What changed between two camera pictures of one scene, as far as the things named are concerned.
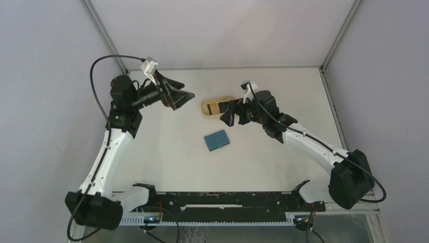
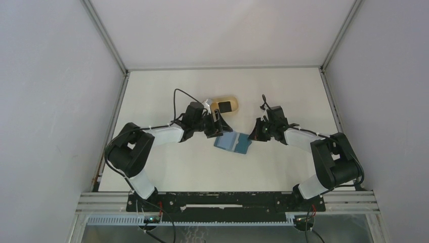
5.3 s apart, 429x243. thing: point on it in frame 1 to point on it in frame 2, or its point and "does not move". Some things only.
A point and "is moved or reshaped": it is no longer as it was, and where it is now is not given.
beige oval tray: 210,107 does not move
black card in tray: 223,107 does not move
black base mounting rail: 181,207 does not move
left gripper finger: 171,82 to 214,116
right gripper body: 248,113 to 268,129
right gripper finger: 233,107 to 259,125
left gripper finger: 178,97 to 224,127
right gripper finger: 228,118 to 257,133
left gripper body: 152,93 to 210,128
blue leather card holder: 216,140 is moved or reshaped
